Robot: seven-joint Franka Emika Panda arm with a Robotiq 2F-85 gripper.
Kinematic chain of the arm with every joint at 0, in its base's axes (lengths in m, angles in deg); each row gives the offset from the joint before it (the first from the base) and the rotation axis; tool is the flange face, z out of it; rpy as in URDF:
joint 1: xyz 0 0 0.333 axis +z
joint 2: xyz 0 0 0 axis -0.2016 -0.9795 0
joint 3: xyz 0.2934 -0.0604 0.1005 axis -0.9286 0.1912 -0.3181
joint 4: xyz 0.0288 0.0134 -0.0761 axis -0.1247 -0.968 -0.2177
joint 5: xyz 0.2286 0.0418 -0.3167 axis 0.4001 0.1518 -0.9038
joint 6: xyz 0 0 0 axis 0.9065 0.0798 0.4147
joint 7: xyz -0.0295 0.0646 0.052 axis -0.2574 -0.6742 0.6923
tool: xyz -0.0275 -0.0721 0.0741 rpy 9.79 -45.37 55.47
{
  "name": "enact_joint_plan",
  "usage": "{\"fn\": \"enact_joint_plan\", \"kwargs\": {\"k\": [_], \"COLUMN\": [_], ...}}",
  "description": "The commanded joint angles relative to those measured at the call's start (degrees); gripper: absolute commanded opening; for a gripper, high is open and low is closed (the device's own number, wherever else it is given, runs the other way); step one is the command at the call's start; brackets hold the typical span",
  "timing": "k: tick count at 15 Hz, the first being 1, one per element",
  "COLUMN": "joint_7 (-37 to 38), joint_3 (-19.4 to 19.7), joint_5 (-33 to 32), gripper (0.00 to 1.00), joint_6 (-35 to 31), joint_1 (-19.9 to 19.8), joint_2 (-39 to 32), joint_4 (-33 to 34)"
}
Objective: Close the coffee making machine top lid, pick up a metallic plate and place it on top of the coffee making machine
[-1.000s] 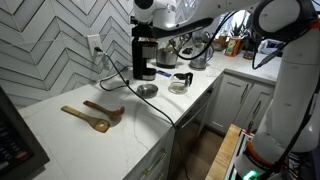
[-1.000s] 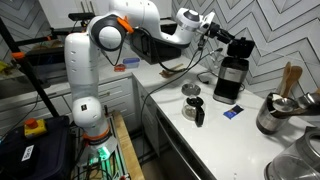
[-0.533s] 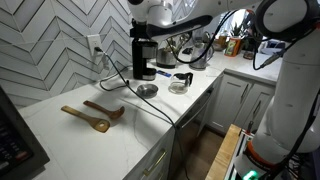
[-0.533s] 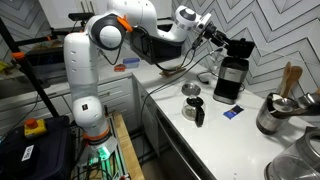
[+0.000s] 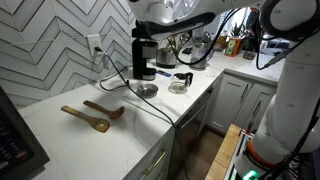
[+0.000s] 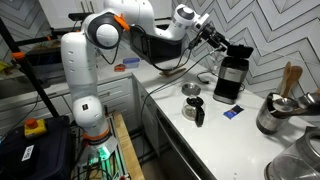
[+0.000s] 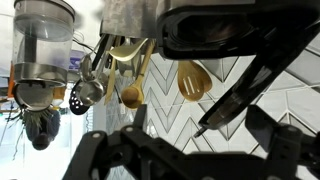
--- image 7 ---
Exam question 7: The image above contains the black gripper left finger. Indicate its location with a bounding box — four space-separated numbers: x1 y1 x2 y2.
61 103 188 180

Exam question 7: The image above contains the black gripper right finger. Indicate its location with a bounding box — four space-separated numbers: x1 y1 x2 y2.
244 104 320 180

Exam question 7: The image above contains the black coffee maker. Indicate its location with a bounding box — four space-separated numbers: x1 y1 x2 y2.
155 0 320 138

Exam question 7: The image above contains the black perforated skimmer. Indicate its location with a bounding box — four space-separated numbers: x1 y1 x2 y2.
68 79 92 116

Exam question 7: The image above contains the steel ladle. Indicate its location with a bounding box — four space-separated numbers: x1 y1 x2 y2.
79 34 109 108

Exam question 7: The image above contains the flat wooden stirrer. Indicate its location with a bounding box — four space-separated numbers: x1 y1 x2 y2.
104 35 122 106

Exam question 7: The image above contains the small steel spoon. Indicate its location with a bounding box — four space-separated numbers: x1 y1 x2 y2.
79 53 94 83

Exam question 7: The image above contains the pale gold spatula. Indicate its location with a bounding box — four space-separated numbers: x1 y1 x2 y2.
108 37 150 63

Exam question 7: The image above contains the wooden three-slot spatula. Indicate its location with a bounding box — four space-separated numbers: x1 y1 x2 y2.
177 59 205 103

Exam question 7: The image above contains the orange canister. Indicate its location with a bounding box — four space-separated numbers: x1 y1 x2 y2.
7 62 16 100

